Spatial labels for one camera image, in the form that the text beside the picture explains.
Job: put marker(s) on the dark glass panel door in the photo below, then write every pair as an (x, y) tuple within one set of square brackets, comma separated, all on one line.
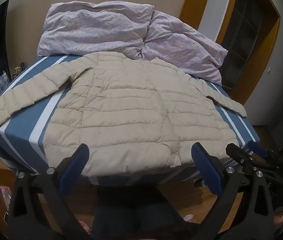
[(244, 42)]

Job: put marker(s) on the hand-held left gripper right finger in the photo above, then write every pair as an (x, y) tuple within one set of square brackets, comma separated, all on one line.
[(206, 166)]

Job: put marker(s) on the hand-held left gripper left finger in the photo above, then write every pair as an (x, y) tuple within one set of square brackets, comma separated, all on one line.
[(66, 173)]

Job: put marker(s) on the wooden wall trim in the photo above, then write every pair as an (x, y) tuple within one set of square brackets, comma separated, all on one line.
[(201, 2)]

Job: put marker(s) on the blue white striped bed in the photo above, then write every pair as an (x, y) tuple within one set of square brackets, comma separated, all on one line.
[(24, 130)]

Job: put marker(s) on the wooden door frame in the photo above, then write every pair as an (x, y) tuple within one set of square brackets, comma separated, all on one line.
[(261, 55)]

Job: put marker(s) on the pink crumpled duvet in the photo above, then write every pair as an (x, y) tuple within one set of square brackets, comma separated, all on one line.
[(94, 27)]

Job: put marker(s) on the side table clutter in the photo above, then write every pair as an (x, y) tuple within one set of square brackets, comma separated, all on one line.
[(11, 77)]

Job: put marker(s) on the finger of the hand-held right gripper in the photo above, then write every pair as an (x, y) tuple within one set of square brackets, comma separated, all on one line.
[(257, 148), (240, 156)]

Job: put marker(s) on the beige puffer jacket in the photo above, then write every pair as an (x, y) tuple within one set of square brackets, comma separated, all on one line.
[(131, 105)]

